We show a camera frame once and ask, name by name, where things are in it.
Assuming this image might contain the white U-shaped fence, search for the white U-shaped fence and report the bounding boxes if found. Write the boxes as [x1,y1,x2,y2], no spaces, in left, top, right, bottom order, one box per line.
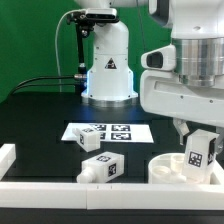
[0,144,224,210]

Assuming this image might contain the black camera stand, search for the black camera stand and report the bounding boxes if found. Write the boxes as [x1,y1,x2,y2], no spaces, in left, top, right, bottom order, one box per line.
[67,8,119,100]

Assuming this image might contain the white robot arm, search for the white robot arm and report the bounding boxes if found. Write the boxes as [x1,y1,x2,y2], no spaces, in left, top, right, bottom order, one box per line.
[140,0,224,152]

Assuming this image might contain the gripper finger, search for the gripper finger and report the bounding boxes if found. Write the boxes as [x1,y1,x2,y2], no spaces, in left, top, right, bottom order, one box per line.
[173,118,189,145]
[215,127,224,154]

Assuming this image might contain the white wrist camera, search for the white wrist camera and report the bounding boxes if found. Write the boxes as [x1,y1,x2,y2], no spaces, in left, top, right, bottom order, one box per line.
[141,44,176,71]

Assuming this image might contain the black base cables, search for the black base cables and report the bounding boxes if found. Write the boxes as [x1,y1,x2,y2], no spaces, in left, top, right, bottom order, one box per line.
[9,75,88,96]

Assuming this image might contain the white marker sheet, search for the white marker sheet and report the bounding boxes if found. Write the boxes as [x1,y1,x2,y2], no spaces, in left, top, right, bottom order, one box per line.
[61,123,154,143]

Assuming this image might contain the grey camera cable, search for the grey camera cable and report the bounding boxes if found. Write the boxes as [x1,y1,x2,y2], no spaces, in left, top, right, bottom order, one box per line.
[54,9,83,94]

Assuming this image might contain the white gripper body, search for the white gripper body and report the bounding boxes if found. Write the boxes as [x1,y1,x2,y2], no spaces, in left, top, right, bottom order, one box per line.
[140,70,224,128]

